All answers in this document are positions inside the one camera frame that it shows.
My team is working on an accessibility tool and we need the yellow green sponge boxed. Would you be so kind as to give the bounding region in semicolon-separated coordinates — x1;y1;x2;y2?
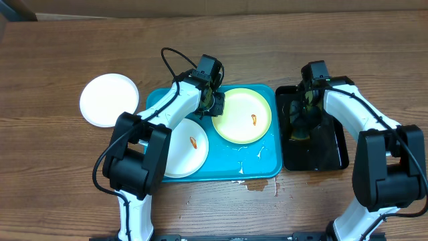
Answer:
290;130;310;141

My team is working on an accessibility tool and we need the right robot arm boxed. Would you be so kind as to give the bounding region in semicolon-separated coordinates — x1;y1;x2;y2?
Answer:
289;76;427;240

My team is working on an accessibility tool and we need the white plate with sauce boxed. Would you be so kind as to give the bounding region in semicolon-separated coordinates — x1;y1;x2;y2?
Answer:
80;73;139;128

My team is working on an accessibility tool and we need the teal plastic tray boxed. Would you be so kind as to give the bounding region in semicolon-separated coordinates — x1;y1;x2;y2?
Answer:
163;84;283;183

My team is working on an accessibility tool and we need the black plastic tray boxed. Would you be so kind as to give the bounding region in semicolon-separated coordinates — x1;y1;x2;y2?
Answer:
275;86;349;171

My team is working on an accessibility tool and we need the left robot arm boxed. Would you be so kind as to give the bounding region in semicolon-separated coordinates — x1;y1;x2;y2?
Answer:
92;69;225;240

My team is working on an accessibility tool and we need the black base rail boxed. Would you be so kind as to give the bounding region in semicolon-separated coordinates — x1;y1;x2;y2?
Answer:
89;231;385;241

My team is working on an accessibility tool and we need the yellow plate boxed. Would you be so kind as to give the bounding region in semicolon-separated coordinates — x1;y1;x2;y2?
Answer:
212;88;272;144

